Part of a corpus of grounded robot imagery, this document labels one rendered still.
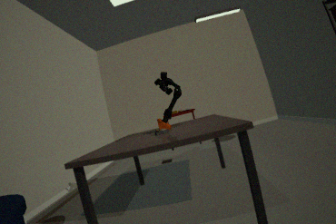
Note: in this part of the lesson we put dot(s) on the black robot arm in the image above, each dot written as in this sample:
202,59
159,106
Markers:
168,112

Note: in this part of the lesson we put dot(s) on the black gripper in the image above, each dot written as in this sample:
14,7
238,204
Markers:
163,86

